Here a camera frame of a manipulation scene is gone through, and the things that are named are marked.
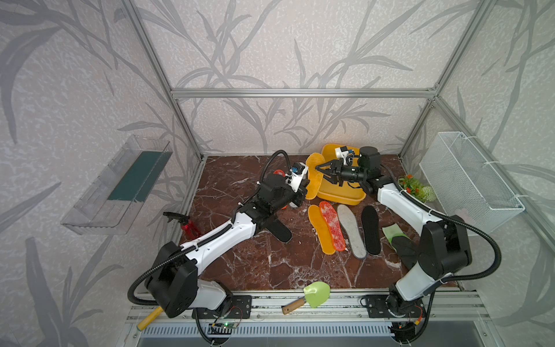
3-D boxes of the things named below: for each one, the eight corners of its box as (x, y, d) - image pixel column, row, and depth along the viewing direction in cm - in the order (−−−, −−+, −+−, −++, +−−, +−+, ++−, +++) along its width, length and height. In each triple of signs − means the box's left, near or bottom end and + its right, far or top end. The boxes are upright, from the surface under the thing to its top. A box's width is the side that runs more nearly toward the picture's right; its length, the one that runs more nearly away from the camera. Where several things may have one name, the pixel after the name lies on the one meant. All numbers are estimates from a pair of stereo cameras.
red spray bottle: (180, 236, 93) (160, 216, 79) (185, 229, 95) (167, 208, 81) (195, 241, 91) (178, 221, 77) (200, 234, 93) (184, 213, 80)
